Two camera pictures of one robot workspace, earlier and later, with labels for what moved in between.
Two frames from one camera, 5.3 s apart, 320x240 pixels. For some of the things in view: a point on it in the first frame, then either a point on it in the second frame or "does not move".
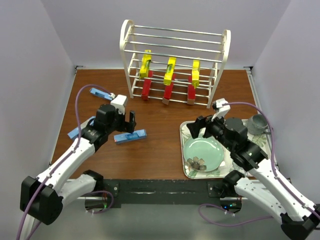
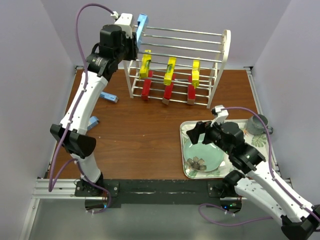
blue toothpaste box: x=128 y=137 → x=142 y=22
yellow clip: x=146 y=58 does not move
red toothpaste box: x=191 y=91 does not move
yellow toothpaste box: x=195 y=72 does not move
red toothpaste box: x=168 y=91 does not move
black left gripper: x=126 y=126 → x=132 y=43
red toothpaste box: x=146 y=85 does not move
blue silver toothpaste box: x=75 y=133 → x=93 y=122
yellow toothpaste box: x=169 y=71 does not move
